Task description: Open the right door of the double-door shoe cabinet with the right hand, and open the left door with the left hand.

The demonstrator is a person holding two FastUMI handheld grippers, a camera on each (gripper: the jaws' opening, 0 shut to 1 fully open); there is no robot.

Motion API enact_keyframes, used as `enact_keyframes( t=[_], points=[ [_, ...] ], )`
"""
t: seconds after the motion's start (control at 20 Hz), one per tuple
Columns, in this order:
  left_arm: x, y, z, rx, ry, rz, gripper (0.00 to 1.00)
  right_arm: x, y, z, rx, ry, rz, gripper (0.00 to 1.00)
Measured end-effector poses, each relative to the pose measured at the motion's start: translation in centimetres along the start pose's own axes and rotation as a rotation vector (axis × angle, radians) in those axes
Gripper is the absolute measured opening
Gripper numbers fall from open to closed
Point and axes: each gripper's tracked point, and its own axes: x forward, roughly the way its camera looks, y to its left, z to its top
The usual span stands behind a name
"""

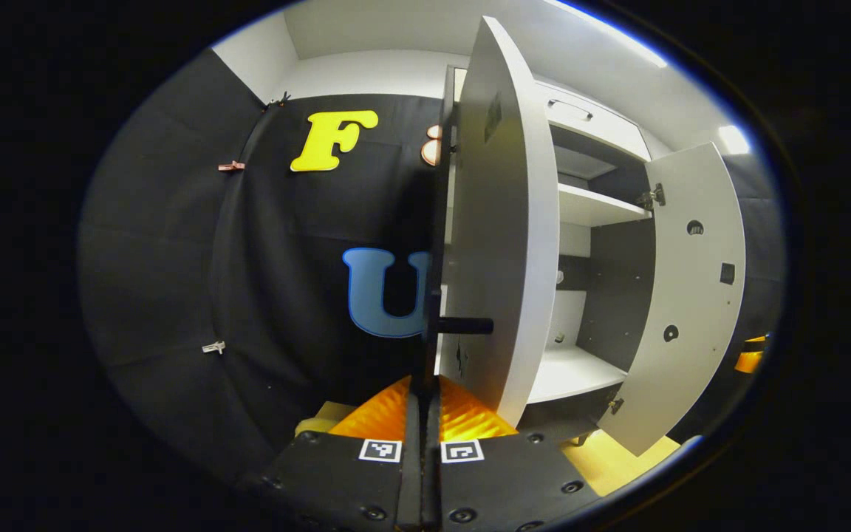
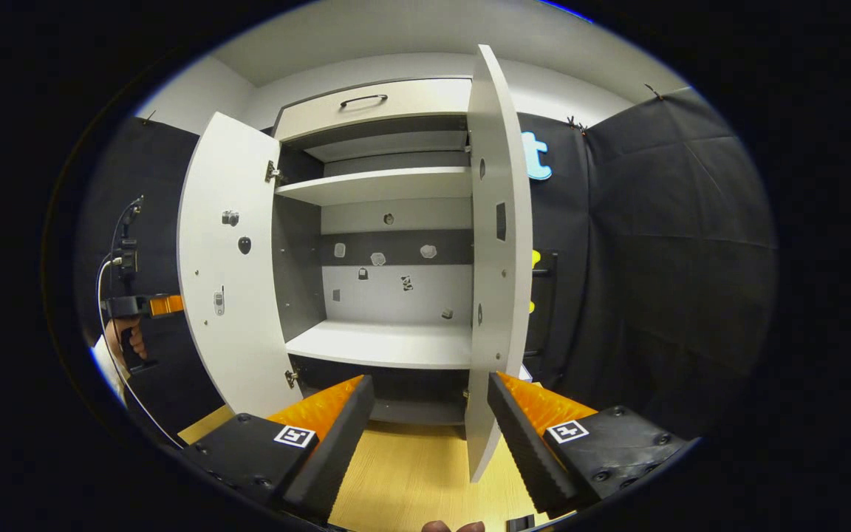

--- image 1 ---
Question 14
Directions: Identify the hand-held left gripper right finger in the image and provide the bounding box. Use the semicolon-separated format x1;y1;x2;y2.
424;373;605;532

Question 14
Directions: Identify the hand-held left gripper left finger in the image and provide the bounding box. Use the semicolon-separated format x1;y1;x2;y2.
262;373;423;532

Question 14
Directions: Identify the grey cabinet door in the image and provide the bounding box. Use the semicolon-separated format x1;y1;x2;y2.
437;16;561;429
598;142;748;457

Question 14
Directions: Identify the grey double-door shoe cabinet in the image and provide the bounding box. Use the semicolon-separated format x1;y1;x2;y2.
440;65;659;448

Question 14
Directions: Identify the black vertical door handle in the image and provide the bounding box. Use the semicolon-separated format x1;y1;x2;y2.
423;288;495;385

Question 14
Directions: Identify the white cabinet shelf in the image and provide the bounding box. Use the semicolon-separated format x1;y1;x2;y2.
527;346;628;405
557;183;653;228

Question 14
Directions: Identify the grey cabinet top drawer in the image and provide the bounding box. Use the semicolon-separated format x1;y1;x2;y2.
533;78;653;163

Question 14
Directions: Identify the small ceiling light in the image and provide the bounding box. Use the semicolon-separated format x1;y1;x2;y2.
719;126;751;156

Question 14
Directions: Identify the black backdrop cloth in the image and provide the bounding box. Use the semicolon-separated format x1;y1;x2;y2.
77;48;788;485

